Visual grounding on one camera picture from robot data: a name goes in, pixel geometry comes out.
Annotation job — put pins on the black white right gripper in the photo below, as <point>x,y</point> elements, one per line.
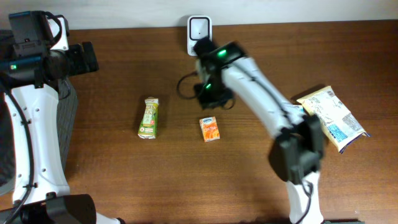
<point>219,102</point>

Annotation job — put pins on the green drink carton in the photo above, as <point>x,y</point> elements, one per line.
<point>148,125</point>

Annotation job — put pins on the white barcode scanner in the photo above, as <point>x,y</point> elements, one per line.
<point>198,27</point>

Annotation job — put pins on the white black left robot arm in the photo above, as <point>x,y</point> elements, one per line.
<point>30,81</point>

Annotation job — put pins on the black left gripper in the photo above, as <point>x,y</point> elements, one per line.
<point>81,65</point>

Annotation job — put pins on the cream snack bag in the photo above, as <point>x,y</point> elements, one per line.
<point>338,122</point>

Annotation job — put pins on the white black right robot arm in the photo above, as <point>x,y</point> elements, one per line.
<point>298,148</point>

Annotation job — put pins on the grey plastic lattice basket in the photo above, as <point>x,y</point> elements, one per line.
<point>66,113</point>

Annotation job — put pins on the teal tissue pack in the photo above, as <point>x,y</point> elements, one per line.
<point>299,108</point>

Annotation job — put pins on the orange tissue pack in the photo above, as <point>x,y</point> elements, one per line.
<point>209,129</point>

